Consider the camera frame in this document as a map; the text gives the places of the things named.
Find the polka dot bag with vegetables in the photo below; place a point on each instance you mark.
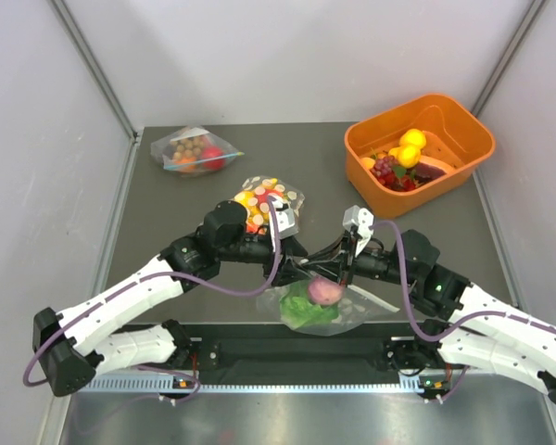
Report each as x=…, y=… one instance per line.
x=356, y=307

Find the clear bag with nuts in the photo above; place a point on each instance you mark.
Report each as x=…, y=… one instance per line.
x=193, y=150

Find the yellow fake lemon upper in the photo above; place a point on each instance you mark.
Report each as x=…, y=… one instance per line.
x=413, y=137

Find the grey slotted cable duct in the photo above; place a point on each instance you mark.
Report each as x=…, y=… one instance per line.
x=172, y=384

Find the fake red onion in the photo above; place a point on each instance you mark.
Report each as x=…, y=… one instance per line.
x=324, y=292

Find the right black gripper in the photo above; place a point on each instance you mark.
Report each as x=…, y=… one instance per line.
x=347, y=265

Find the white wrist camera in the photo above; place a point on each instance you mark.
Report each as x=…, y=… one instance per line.
x=359, y=221
x=287, y=224

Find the yellow fake lemon lower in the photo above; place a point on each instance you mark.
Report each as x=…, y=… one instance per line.
x=408, y=156

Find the small orange fake fruit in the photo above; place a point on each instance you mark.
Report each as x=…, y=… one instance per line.
x=368, y=163

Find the yellow fake lemon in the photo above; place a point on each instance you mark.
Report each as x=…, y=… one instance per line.
x=413, y=137
x=408, y=156

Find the polka dot bag with fruit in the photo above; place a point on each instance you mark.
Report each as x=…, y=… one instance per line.
x=255, y=195

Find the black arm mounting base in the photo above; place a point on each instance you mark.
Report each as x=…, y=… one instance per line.
x=270, y=353

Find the fake meat slice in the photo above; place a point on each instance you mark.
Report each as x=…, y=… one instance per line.
x=431, y=168

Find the orange plastic bin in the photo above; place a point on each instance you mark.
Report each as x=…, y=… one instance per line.
x=453, y=135

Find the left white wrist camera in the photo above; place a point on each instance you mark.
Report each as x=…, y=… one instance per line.
x=287, y=224

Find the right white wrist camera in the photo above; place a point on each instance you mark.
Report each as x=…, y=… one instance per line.
x=359, y=221

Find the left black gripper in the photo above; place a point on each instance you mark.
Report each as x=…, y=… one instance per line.
x=289, y=269

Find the fake green lettuce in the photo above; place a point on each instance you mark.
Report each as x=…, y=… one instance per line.
x=298, y=311

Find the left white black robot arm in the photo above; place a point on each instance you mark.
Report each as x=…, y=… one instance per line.
x=77, y=344

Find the fake purple grapes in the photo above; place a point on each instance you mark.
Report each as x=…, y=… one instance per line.
x=383, y=167

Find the fake red strawberries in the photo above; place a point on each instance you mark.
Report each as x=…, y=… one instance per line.
x=391, y=181

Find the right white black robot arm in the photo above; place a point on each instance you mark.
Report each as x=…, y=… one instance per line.
x=465, y=325

